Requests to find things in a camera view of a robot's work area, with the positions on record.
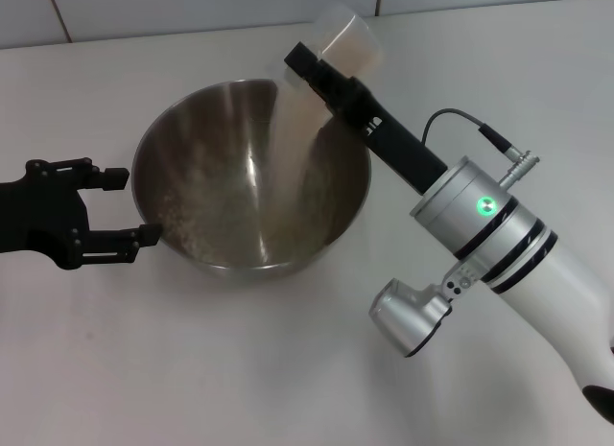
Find white rice grains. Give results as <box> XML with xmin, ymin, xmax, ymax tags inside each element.
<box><xmin>159</xmin><ymin>26</ymin><xmax>383</xmax><ymax>268</ymax></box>

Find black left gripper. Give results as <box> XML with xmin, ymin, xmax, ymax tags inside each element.
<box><xmin>0</xmin><ymin>156</ymin><xmax>163</xmax><ymax>271</ymax></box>

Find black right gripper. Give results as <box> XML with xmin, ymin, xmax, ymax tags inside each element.
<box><xmin>283</xmin><ymin>41</ymin><xmax>450</xmax><ymax>196</ymax></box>

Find right gripper cable with connector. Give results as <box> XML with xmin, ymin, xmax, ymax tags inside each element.
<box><xmin>421</xmin><ymin>108</ymin><xmax>539</xmax><ymax>184</ymax></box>

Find clear plastic measuring cup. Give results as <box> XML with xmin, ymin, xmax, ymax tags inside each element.
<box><xmin>283</xmin><ymin>4</ymin><xmax>384</xmax><ymax>90</ymax></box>

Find stainless steel mixing bowl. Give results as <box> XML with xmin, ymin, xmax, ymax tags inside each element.
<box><xmin>130</xmin><ymin>78</ymin><xmax>373</xmax><ymax>281</ymax></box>

